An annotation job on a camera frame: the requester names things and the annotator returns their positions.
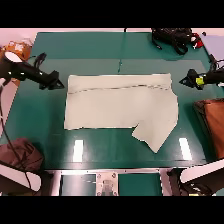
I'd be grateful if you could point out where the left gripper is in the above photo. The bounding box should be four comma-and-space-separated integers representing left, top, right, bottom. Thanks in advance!
38, 70, 66, 91

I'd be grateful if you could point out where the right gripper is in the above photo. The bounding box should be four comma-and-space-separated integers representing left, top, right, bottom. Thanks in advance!
178, 68, 205, 91

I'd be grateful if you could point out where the white T-shirt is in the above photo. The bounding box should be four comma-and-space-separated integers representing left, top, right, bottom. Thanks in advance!
63, 73, 180, 154

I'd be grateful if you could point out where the brown garment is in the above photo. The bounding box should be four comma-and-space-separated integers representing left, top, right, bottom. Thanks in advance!
192, 97, 224, 161

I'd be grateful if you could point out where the orange garment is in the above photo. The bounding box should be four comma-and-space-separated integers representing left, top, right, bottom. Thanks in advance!
0, 39, 34, 62

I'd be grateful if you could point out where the maroon garment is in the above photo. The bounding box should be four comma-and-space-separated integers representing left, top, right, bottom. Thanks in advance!
0, 137, 45, 173

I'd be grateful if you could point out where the black cable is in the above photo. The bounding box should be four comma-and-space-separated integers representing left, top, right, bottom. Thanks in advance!
0, 96, 34, 194

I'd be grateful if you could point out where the silver frame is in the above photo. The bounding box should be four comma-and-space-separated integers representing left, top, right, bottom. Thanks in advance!
42, 167, 179, 197

